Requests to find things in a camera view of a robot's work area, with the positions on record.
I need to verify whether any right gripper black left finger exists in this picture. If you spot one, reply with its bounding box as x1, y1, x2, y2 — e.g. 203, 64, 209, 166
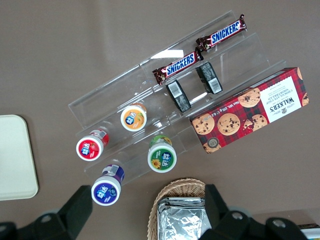
0, 184, 94, 240

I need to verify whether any red lid gum jar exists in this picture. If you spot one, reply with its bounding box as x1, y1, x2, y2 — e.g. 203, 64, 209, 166
75, 128, 110, 162

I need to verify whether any silver foil pack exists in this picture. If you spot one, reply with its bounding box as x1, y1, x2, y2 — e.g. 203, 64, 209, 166
159, 196, 206, 204
156, 199, 214, 240

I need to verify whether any red Walkers cookie box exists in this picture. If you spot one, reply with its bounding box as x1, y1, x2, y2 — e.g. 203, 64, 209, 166
189, 66, 310, 154

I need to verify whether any light wicker basket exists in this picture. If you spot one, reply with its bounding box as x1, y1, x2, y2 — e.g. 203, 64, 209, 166
147, 177, 209, 240

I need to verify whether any white snack tray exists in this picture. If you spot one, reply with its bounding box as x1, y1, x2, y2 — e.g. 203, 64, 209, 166
298, 222, 320, 240

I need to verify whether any clear acrylic stepped display stand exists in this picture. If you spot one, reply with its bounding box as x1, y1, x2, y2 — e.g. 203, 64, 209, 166
67, 9, 280, 186

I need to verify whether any green lid gum jar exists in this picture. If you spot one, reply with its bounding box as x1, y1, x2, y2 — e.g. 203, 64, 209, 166
147, 134, 178, 174

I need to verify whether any purple lid gum jar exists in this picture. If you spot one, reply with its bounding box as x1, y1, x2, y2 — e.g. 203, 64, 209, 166
90, 164, 126, 207

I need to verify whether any beige plastic tray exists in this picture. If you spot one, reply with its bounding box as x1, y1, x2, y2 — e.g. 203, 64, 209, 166
0, 114, 40, 201

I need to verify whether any Snickers chocolate bar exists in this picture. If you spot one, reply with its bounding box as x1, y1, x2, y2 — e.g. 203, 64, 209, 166
152, 50, 204, 86
195, 13, 248, 53

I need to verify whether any orange lid gum jar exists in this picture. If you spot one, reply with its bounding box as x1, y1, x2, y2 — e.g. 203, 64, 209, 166
120, 102, 148, 133

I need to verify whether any small black box with barcode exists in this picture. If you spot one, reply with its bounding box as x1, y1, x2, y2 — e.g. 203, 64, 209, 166
195, 61, 224, 95
165, 79, 192, 113

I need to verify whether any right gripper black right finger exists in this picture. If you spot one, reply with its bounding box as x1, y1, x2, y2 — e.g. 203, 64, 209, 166
199, 184, 309, 240

